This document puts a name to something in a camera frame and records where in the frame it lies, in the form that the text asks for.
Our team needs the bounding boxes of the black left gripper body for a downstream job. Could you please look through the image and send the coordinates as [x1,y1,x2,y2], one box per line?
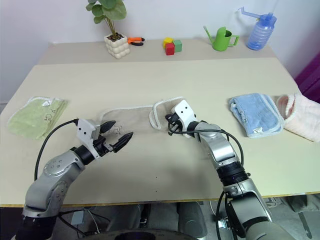
[92,125,113,157]

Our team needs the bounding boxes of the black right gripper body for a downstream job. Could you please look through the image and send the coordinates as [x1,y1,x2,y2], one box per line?
[164,111,183,133]

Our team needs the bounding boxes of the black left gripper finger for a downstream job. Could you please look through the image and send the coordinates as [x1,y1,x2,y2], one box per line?
[109,131,134,153]
[99,120,117,134]

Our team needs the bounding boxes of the beige towel with white trim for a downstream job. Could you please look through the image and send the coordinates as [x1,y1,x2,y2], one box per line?
[99,96,187,134]

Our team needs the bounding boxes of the green towel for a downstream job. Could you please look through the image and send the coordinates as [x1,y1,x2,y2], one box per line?
[6,95,69,140]

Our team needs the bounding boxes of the blue towel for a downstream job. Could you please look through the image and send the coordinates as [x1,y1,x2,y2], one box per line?
[227,92,285,139]

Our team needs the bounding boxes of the pink towel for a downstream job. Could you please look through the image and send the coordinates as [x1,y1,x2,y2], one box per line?
[275,92,320,143]

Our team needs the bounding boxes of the red block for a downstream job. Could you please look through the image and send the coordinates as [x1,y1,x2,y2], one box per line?
[164,42,175,56]

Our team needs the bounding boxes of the grey box under table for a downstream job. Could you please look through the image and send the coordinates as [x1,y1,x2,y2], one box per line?
[71,209,86,226]

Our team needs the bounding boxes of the white bubble plant pot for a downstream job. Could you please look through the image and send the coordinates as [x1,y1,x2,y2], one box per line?
[103,32,131,60]

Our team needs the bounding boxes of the orange and black pliers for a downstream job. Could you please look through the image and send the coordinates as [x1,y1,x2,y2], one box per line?
[126,36,146,47]

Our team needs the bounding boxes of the dark rounded robot torso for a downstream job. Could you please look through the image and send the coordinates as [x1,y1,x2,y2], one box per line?
[84,227,196,240]

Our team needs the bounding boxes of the green watering can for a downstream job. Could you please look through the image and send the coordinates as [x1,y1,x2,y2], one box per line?
[202,25,240,52]

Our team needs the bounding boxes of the green potted plant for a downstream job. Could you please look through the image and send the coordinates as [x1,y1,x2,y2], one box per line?
[85,0,128,41]

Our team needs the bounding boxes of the blue spray bottle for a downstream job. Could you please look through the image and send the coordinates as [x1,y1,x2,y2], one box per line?
[236,0,278,51]

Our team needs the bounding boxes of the magenta object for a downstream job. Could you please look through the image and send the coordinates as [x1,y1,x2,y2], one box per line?
[293,52,320,104]

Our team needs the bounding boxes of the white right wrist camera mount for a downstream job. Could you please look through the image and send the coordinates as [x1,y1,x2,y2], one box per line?
[171,99,198,139]

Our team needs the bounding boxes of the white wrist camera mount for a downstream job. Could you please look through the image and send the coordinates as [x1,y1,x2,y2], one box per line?
[171,99,198,139]
[75,118,104,160]

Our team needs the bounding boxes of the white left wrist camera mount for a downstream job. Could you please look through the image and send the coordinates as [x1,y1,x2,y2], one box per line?
[75,118,104,160]

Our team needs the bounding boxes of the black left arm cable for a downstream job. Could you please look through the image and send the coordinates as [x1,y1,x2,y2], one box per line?
[34,119,80,181]

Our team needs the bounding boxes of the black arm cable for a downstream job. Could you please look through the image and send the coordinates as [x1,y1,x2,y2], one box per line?
[165,117,245,240]
[34,119,80,181]

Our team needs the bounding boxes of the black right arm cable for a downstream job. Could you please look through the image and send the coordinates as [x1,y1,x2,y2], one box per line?
[165,117,245,240]

